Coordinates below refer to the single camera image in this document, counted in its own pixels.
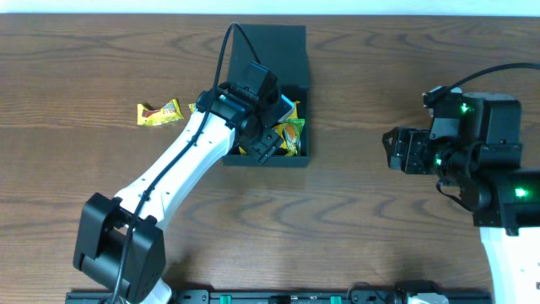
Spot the yellow orange snack packet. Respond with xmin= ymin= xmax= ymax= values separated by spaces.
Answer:
xmin=238 ymin=122 xmax=290 ymax=156

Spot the yellow chocolate snack packet left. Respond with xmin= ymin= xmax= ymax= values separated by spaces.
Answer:
xmin=137 ymin=99 xmax=184 ymax=127

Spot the dark green open box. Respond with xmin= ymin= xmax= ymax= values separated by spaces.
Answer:
xmin=222 ymin=24 xmax=311 ymax=167

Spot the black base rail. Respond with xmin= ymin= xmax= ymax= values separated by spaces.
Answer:
xmin=65 ymin=290 xmax=494 ymax=304

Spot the green yellow snack packet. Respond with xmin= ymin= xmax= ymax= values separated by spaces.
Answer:
xmin=283 ymin=118 xmax=305 ymax=156

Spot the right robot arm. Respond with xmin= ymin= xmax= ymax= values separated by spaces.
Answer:
xmin=382 ymin=92 xmax=539 ymax=303

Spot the yellow square snack packet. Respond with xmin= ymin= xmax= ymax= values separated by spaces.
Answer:
xmin=288 ymin=100 xmax=300 ymax=120

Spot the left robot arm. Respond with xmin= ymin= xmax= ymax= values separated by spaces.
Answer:
xmin=73 ymin=83 xmax=296 ymax=303

